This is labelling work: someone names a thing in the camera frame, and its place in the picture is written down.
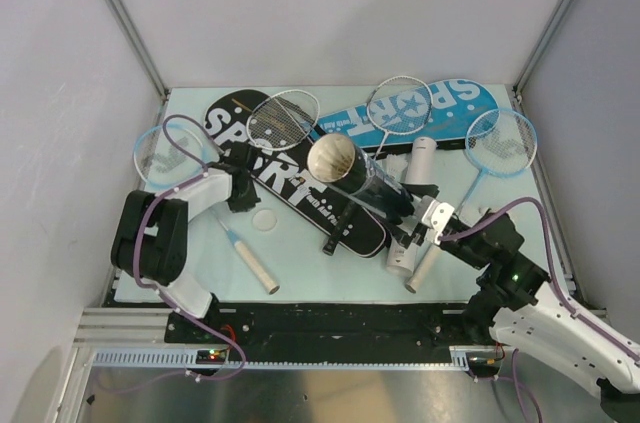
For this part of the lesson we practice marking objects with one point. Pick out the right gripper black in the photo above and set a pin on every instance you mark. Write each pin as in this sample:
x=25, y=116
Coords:
x=405, y=239

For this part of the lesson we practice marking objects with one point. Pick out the black shuttlecock tube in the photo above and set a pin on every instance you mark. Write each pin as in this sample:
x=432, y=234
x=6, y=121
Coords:
x=336, y=161

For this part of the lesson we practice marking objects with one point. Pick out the white tube lid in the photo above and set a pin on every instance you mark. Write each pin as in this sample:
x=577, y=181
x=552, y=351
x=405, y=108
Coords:
x=264, y=220

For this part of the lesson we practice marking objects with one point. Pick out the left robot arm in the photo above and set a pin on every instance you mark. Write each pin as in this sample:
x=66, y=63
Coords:
x=151, y=240

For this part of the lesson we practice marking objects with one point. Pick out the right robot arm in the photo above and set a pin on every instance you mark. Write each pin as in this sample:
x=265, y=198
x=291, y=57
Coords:
x=522, y=304

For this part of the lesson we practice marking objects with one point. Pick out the blue racket bag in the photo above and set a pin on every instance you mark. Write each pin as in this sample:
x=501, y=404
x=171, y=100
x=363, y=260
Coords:
x=456, y=104

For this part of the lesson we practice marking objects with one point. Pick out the blue racket right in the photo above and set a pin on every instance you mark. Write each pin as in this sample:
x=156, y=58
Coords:
x=501, y=143

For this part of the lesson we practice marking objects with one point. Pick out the white racket on blue bag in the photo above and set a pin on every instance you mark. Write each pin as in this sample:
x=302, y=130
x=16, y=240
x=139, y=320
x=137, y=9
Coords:
x=398, y=106

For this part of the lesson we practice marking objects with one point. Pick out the black racket bag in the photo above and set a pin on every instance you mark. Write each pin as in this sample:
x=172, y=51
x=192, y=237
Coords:
x=284, y=174

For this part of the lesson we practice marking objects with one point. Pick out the blue racket left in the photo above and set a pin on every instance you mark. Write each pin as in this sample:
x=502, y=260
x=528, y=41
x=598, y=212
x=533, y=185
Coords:
x=163, y=158

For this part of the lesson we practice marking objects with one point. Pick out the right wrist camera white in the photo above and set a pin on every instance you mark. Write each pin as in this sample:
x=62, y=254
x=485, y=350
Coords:
x=435, y=215

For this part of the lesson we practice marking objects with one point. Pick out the white racket black handle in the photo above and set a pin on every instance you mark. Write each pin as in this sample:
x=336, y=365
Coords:
x=283, y=120

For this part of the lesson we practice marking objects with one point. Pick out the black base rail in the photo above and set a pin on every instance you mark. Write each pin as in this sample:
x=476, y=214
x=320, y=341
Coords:
x=313, y=328

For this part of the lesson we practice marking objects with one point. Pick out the right aluminium frame post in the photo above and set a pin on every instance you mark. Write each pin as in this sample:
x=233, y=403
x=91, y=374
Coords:
x=553, y=25

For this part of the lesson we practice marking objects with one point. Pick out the aluminium frame post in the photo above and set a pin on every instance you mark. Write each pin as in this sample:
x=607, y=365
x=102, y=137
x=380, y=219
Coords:
x=133, y=37
x=553, y=25

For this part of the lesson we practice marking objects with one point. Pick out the white cable duct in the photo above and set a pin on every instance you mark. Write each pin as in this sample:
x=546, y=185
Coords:
x=448, y=358

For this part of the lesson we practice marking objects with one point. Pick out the left aluminium frame post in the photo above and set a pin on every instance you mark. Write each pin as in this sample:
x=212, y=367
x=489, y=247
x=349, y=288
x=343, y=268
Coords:
x=133, y=37

